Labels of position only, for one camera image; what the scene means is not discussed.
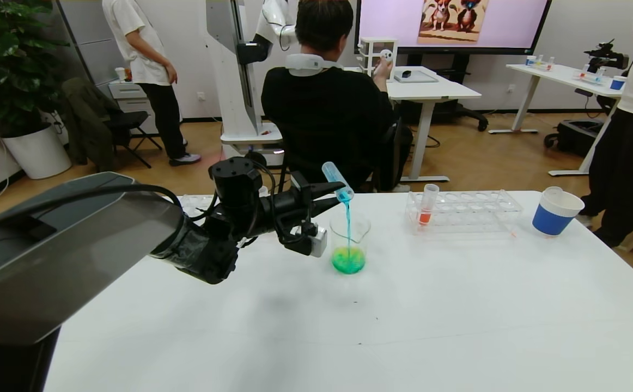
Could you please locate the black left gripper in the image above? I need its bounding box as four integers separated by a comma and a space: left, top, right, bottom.
273, 170, 346, 222

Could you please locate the blue pigment test tube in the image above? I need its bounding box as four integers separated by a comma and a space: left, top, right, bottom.
322, 162, 355, 204

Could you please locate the clear glass beaker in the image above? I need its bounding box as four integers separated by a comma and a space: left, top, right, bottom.
327, 213, 372, 274

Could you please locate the orange pigment test tube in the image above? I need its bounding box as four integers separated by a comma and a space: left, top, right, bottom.
418, 183, 440, 226

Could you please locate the clear acrylic test tube rack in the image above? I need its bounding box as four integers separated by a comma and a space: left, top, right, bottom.
405, 190, 523, 236
178, 194, 215, 219

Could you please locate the white desk with test tubes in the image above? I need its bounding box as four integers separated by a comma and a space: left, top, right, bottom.
487, 64, 622, 177

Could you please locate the seated person in black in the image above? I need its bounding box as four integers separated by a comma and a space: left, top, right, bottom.
262, 0, 414, 193

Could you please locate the black office chair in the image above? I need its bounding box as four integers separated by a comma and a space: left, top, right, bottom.
371, 120, 414, 194

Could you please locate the white neck band device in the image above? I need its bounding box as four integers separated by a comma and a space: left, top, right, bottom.
285, 53, 344, 77

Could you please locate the white robot tower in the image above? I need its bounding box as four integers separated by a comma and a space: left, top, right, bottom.
202, 0, 298, 169

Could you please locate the white desktop drawer organiser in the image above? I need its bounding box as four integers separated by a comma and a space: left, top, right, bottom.
358, 37, 399, 83

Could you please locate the grey tablet pad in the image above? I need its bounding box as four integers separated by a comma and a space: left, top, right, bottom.
394, 70, 438, 84

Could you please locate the white desk with drawers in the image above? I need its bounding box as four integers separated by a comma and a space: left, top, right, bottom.
344, 66, 482, 183

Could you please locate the black display stand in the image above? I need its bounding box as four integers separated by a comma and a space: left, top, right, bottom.
401, 53, 488, 132

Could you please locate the black folding chair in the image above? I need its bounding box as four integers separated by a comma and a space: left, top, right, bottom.
104, 111, 163, 169

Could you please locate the white drawer cabinet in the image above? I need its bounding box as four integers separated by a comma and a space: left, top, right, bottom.
108, 80, 157, 134

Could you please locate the standing person white t-shirt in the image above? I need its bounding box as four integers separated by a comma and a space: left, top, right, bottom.
102, 0, 203, 167

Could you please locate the blue white paper cup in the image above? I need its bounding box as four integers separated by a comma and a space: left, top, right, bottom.
532, 188, 586, 237

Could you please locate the olive green jacket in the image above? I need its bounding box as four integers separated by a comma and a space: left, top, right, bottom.
60, 76, 126, 172

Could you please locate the black mobile robot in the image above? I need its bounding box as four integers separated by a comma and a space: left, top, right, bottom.
543, 38, 630, 158

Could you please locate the white plant pot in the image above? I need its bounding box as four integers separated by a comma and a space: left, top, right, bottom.
2, 122, 72, 180

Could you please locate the green leafy plant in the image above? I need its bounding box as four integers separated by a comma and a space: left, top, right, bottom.
0, 0, 69, 137

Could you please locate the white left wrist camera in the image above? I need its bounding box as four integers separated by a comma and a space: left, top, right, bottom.
294, 225, 328, 258

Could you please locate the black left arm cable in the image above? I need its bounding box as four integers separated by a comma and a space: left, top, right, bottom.
104, 158, 317, 246

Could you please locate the large wall display screen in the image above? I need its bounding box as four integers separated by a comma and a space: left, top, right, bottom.
354, 0, 552, 56

